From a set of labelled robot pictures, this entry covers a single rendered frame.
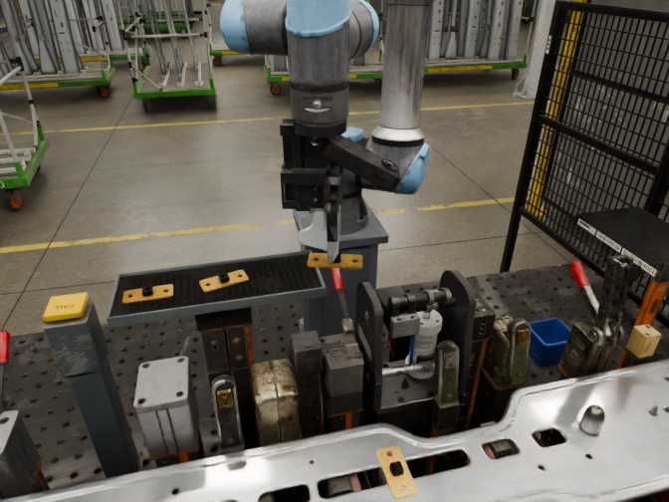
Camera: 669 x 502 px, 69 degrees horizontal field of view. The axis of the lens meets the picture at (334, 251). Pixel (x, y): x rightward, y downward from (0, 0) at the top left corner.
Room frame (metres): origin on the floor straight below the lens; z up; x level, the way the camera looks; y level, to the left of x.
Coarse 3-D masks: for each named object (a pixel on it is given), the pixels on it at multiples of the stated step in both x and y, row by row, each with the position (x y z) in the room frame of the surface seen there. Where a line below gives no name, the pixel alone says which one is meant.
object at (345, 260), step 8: (312, 256) 0.65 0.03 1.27; (320, 256) 0.65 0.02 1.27; (336, 256) 0.63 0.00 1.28; (344, 256) 0.65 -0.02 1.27; (352, 256) 0.65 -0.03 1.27; (360, 256) 0.65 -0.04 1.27; (312, 264) 0.62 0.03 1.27; (320, 264) 0.62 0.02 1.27; (328, 264) 0.62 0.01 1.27; (336, 264) 0.62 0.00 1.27; (344, 264) 0.62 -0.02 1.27; (352, 264) 0.62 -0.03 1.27; (360, 264) 0.62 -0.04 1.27
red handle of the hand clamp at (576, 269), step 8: (576, 264) 0.82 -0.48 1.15; (576, 272) 0.81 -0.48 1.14; (584, 272) 0.81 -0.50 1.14; (576, 280) 0.80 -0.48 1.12; (584, 280) 0.79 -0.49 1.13; (584, 288) 0.78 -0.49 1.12; (584, 296) 0.77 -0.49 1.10; (592, 296) 0.77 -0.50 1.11; (592, 304) 0.75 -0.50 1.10; (592, 312) 0.74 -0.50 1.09; (608, 328) 0.71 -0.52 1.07; (608, 336) 0.70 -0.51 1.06
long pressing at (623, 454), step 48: (576, 384) 0.64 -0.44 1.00; (624, 384) 0.64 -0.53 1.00; (336, 432) 0.53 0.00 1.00; (384, 432) 0.53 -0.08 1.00; (480, 432) 0.53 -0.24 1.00; (528, 432) 0.53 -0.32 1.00; (576, 432) 0.53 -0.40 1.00; (624, 432) 0.53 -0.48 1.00; (96, 480) 0.45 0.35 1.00; (144, 480) 0.45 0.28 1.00; (192, 480) 0.45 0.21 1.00; (240, 480) 0.45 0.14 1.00; (288, 480) 0.45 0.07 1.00; (432, 480) 0.45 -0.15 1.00; (480, 480) 0.45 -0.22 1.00; (528, 480) 0.45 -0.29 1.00; (576, 480) 0.45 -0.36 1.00; (624, 480) 0.45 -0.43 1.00
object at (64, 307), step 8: (56, 296) 0.69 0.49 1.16; (64, 296) 0.69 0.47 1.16; (72, 296) 0.69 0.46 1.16; (80, 296) 0.69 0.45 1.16; (88, 296) 0.70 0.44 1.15; (48, 304) 0.67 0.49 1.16; (56, 304) 0.67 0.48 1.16; (64, 304) 0.67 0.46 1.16; (72, 304) 0.67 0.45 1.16; (80, 304) 0.67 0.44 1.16; (48, 312) 0.65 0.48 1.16; (56, 312) 0.65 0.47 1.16; (64, 312) 0.65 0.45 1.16; (72, 312) 0.65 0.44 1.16; (80, 312) 0.65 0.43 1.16; (48, 320) 0.64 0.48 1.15; (56, 320) 0.64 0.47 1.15
